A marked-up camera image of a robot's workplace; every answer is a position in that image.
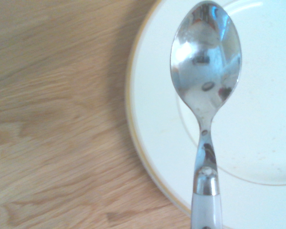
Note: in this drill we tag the white plate with gold rim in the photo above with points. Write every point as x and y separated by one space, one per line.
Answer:
259 119

